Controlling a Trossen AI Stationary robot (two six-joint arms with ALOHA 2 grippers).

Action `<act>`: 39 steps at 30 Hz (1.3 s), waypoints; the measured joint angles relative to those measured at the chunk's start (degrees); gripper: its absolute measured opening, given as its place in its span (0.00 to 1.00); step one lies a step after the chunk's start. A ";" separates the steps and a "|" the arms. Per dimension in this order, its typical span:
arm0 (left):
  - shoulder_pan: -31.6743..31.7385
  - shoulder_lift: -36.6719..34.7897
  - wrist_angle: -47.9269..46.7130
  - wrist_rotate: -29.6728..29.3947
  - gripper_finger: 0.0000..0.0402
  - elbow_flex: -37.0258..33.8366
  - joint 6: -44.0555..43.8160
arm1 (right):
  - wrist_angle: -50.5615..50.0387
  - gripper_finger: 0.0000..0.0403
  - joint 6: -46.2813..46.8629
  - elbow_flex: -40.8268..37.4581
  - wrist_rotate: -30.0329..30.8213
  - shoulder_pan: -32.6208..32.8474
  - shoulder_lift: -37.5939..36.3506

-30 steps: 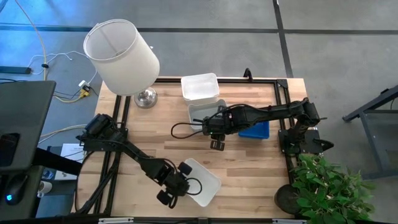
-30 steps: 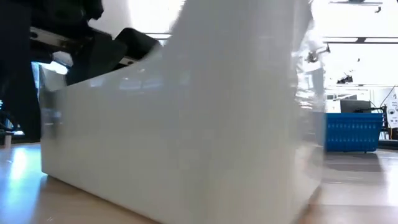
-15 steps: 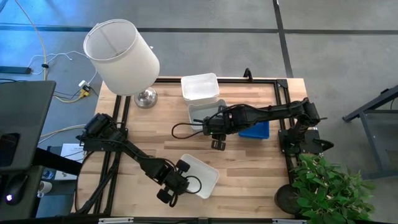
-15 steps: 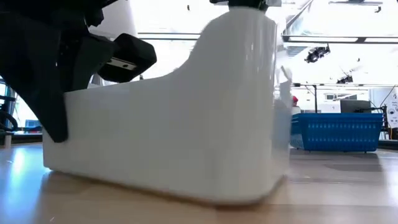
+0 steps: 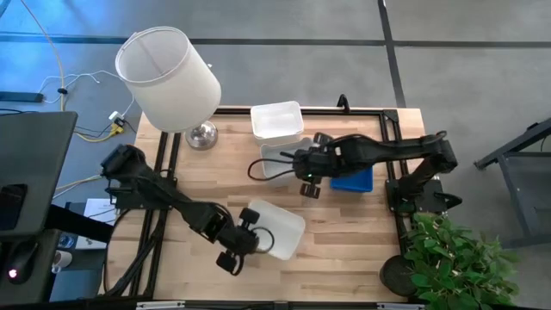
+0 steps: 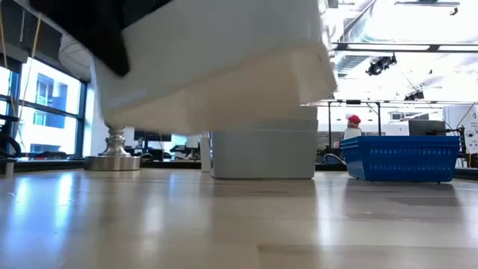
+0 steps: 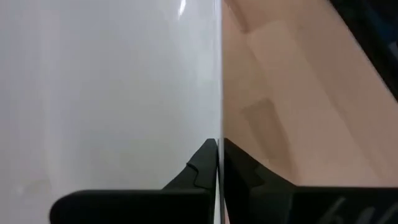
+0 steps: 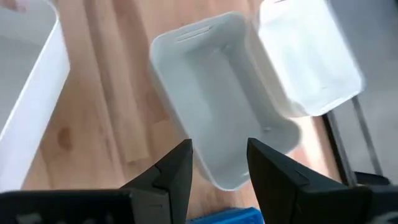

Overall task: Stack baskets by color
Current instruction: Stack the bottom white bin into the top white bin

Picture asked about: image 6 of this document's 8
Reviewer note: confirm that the black overhead camera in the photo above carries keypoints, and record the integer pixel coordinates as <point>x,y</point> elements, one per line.
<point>380,65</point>

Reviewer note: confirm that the person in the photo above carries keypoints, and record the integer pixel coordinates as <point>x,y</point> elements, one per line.
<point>353,129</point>

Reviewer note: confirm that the dark computer monitor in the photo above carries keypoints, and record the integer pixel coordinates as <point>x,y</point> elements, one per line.
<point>425,127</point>

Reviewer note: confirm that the black chair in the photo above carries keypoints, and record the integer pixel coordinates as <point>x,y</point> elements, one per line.
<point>6,145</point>

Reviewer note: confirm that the silver metal lamp base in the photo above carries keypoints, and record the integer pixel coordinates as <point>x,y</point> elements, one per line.
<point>114,160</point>

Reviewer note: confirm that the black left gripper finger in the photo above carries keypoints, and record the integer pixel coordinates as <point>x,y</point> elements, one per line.
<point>93,26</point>

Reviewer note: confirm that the dark window frame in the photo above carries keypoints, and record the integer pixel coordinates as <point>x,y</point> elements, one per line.
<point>84,119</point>

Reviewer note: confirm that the grey plastic basket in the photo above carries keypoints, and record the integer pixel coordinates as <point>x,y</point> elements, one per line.
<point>261,157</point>
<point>287,125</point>
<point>304,113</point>

